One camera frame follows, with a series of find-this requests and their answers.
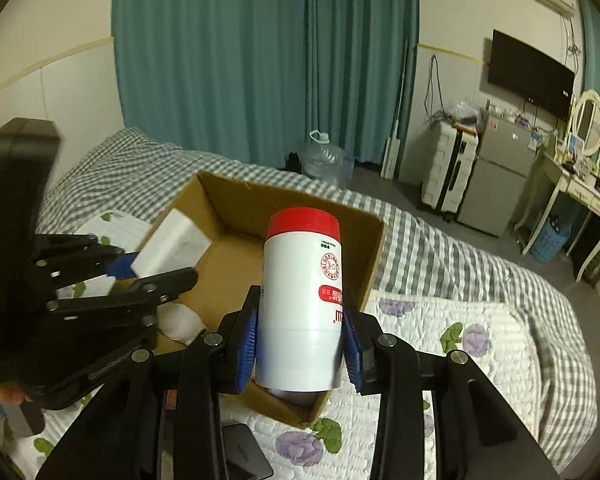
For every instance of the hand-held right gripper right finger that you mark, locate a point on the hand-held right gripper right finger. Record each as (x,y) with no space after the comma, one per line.
(353,357)

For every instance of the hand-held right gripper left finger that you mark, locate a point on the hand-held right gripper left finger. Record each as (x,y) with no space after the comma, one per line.
(246,345)

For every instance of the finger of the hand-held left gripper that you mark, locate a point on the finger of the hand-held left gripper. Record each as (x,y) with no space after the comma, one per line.
(121,267)
(150,287)

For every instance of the white paper box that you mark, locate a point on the white paper box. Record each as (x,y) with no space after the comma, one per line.
(172,245)

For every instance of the white canister with red lid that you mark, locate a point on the white canister with red lid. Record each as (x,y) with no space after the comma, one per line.
(300,305)

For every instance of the brown cardboard box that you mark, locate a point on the brown cardboard box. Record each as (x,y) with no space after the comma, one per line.
(220,260)

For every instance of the person's left hand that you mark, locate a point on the person's left hand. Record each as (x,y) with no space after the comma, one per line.
(10,393)

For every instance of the white sock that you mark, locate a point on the white sock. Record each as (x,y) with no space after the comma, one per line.
(180,322)

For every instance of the white floral quilt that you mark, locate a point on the white floral quilt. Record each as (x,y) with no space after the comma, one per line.
(430,350)

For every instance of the black flat device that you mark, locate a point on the black flat device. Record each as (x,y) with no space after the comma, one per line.
(245,452)

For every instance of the grey checkered bed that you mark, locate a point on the grey checkered bed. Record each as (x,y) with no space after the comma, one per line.
(445,265)

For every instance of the clear water jug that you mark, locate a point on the clear water jug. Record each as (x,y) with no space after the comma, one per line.
(325,160)

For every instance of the white suitcase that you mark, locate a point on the white suitcase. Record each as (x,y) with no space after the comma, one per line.
(447,167)

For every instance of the blue plastic basket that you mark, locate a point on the blue plastic basket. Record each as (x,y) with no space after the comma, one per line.
(550,240)

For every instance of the grey small fridge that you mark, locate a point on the grey small fridge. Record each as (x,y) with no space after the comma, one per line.
(495,175)

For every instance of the white pole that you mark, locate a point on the white pole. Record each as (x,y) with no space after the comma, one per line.
(397,120)

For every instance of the teal curtain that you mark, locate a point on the teal curtain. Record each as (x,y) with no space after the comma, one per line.
(260,55)

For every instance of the clear plastic bag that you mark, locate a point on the clear plastic bag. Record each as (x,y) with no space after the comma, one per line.
(462,112)

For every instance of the white vanity desk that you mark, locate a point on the white vanity desk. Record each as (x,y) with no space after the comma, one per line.
(575,192)

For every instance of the white oval vanity mirror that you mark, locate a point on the white oval vanity mirror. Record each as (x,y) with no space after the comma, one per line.
(587,122)

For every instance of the black wall television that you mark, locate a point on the black wall television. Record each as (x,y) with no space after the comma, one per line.
(530,72)

